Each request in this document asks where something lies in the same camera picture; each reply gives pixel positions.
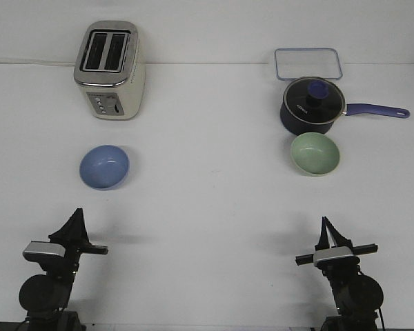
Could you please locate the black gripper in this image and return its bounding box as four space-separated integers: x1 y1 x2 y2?
295 217 378 272
39 208 108 276

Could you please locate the blue bowl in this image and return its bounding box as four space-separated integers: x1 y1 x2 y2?
79 145 130 190

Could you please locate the green bowl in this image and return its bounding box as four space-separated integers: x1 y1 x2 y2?
290 132 341 177

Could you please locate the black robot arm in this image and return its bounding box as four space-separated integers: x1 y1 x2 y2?
19 208 108 331
295 217 385 330

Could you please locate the dark blue saucepan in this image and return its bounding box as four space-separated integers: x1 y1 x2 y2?
279 101 411 136

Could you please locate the glass pot lid blue knob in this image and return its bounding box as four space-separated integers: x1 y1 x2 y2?
284 77 346 112

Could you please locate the cream and silver toaster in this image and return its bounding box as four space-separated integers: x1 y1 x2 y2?
73 21 146 121

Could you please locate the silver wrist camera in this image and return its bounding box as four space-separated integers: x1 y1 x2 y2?
22 241 66 261
313 246 354 267

